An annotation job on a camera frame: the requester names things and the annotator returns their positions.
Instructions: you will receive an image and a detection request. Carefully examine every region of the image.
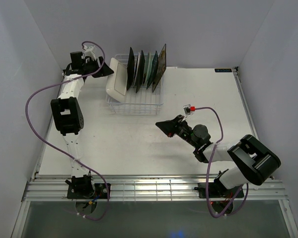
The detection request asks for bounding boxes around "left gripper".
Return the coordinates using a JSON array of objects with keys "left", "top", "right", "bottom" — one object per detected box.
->
[{"left": 83, "top": 57, "right": 114, "bottom": 79}]

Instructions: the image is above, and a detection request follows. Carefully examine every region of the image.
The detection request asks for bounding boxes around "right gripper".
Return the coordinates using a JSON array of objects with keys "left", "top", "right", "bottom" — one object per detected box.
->
[{"left": 155, "top": 115, "right": 199, "bottom": 148}]

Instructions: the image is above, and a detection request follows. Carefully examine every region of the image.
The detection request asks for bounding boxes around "white rectangular plate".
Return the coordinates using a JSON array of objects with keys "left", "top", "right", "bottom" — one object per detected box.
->
[{"left": 106, "top": 58, "right": 127, "bottom": 103}]

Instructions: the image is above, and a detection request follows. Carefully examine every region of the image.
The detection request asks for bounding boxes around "black floral plate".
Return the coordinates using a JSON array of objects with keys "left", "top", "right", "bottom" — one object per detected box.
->
[
  {"left": 136, "top": 50, "right": 145, "bottom": 93},
  {"left": 126, "top": 47, "right": 135, "bottom": 91}
]

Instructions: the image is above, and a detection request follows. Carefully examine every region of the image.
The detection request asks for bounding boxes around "round white green-rimmed plate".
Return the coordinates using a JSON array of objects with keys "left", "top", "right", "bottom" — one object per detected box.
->
[{"left": 133, "top": 52, "right": 141, "bottom": 87}]

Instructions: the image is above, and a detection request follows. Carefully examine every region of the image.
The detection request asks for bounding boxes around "mint green round flower plate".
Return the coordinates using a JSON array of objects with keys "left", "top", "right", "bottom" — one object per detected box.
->
[{"left": 143, "top": 52, "right": 152, "bottom": 85}]

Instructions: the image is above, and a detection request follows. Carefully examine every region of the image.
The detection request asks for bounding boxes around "teal square plate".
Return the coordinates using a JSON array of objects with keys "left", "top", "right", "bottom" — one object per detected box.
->
[{"left": 147, "top": 51, "right": 158, "bottom": 89}]

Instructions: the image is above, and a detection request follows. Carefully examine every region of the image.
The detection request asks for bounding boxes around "cream square flower plate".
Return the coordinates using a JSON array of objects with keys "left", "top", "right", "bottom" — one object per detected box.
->
[{"left": 152, "top": 44, "right": 166, "bottom": 92}]

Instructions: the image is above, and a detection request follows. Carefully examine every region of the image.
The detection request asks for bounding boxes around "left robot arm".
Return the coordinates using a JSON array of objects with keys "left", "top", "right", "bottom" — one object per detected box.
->
[{"left": 51, "top": 47, "right": 114, "bottom": 171}]

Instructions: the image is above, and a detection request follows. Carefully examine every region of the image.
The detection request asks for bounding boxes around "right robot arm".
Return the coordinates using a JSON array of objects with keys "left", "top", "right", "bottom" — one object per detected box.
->
[{"left": 155, "top": 115, "right": 281, "bottom": 197}]

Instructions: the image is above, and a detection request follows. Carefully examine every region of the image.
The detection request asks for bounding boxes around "dark label sticker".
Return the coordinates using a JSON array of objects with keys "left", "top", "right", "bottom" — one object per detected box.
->
[{"left": 215, "top": 68, "right": 232, "bottom": 73}]

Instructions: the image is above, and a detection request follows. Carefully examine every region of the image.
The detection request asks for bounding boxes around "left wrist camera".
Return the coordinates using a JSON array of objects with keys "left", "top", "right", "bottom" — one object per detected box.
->
[{"left": 82, "top": 45, "right": 97, "bottom": 60}]

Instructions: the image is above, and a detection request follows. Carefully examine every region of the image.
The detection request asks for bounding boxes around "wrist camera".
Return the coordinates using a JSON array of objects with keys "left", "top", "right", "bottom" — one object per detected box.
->
[
  {"left": 82, "top": 45, "right": 97, "bottom": 60},
  {"left": 181, "top": 104, "right": 196, "bottom": 122}
]

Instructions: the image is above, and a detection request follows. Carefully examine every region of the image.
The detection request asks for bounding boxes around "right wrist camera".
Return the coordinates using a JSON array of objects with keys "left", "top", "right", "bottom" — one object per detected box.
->
[{"left": 181, "top": 104, "right": 196, "bottom": 122}]

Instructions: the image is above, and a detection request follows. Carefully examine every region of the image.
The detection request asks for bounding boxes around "white wire dish rack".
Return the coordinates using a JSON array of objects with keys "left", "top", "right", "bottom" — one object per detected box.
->
[{"left": 106, "top": 54, "right": 164, "bottom": 115}]

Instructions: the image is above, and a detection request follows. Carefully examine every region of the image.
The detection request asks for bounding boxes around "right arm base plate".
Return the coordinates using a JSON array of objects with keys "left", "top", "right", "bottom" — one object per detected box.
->
[{"left": 194, "top": 182, "right": 239, "bottom": 198}]

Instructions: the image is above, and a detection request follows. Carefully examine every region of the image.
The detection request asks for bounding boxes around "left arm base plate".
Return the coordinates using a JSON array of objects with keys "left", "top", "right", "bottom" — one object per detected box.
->
[{"left": 66, "top": 183, "right": 111, "bottom": 200}]

